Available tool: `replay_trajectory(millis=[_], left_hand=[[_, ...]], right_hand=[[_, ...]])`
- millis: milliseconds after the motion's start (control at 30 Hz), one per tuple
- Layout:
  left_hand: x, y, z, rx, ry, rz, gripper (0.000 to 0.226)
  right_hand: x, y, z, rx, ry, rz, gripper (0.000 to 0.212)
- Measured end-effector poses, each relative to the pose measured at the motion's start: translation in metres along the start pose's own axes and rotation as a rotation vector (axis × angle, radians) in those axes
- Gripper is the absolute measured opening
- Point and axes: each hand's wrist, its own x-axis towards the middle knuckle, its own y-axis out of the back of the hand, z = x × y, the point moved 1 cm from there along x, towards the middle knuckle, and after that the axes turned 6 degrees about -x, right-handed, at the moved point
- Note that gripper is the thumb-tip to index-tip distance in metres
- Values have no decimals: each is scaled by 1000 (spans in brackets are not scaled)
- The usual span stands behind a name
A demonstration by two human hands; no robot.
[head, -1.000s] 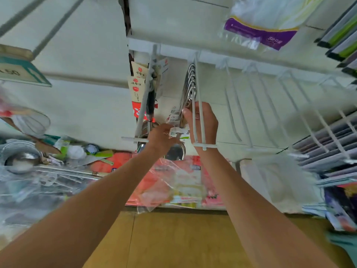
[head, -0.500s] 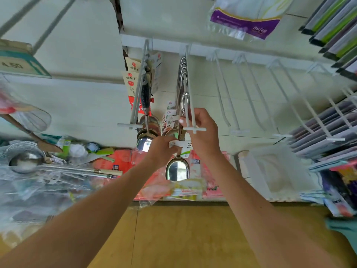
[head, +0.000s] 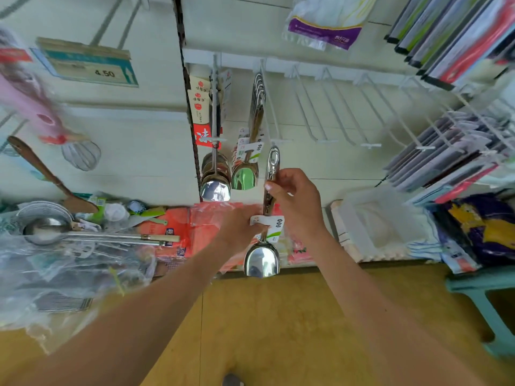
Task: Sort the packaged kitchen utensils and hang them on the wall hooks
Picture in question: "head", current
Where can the person's left hand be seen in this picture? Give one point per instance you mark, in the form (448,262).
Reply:
(240,229)

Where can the person's right hand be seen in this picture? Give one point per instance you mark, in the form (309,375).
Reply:
(296,203)

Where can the steel spatula with white tag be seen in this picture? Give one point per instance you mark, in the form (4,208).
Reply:
(261,261)

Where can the person's left forearm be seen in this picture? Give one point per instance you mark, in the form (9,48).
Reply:
(121,325)

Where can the person's right forearm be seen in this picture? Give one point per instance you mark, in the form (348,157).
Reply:
(386,317)

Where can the pink printed packets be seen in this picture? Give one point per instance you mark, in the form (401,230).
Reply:
(299,255)

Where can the red plastic wrapped packets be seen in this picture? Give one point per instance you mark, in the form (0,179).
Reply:
(173,229)

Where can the red white packet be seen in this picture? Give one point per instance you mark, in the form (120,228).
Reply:
(199,100)

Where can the grey white sneaker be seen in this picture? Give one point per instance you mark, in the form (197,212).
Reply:
(233,380)

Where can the row of scissors packets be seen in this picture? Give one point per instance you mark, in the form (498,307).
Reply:
(451,160)

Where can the dark wooden spatula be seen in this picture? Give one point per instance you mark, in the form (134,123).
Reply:
(76,205)

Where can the blue white cloth packet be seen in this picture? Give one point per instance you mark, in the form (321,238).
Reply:
(459,257)

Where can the white purple bag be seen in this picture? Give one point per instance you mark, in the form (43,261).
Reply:
(322,28)

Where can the yellow purple packet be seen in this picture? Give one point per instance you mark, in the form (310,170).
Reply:
(487,225)

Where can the large steel strainer ladle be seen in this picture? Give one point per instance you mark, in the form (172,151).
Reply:
(44,230)

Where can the pile of plastic wrapped utensils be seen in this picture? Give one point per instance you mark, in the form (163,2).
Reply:
(48,293)

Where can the teal plastic stool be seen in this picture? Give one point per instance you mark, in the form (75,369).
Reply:
(491,285)

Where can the white price label holder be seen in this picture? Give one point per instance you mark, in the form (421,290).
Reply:
(88,68)

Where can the row of hanging flat packets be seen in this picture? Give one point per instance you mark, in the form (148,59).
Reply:
(459,40)

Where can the black wall divider strip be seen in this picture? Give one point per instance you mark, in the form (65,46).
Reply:
(187,100)

